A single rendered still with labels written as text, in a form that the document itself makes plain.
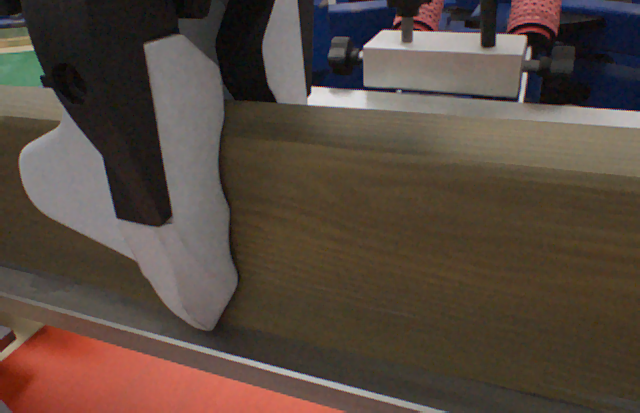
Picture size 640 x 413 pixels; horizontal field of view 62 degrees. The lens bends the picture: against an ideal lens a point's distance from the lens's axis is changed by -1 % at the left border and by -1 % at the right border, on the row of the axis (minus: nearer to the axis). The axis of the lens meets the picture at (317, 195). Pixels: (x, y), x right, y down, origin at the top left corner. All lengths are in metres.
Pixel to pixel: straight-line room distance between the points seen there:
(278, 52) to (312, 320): 0.08
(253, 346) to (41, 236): 0.09
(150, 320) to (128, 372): 0.16
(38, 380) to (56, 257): 0.16
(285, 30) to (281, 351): 0.10
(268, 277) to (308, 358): 0.03
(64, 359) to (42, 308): 0.16
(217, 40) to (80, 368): 0.25
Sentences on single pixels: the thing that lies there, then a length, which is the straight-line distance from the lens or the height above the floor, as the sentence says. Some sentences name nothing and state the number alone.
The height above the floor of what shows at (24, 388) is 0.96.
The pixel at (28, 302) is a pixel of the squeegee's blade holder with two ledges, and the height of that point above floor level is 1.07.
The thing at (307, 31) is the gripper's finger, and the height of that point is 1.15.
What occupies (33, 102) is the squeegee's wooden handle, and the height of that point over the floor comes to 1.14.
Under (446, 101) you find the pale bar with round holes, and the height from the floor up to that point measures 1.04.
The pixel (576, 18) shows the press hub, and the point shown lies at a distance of 0.88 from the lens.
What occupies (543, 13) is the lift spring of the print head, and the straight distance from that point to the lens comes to 0.61.
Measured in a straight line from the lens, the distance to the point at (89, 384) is 0.35.
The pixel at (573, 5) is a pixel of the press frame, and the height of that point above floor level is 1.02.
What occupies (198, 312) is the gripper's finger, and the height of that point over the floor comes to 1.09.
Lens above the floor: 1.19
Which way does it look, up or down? 30 degrees down
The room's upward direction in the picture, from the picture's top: 4 degrees counter-clockwise
